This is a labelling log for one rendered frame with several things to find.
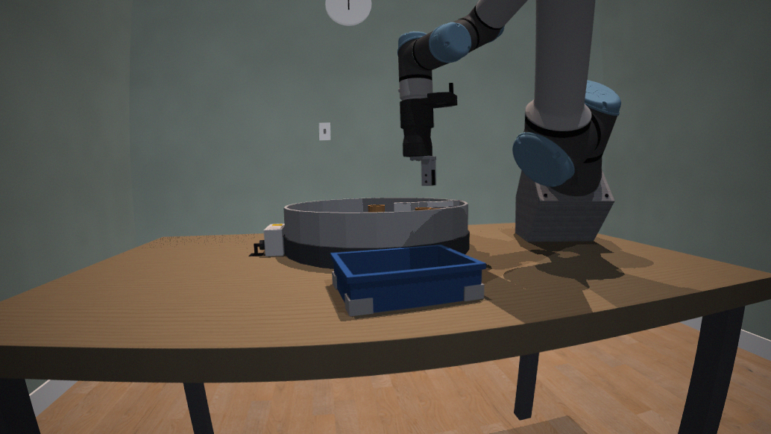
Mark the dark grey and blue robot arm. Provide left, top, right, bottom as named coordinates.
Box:
left=397, top=0, right=621, bottom=196

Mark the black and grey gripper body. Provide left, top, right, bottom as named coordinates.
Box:
left=398, top=78, right=457, bottom=157

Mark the blue open crate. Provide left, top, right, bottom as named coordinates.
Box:
left=330, top=245, right=486, bottom=316

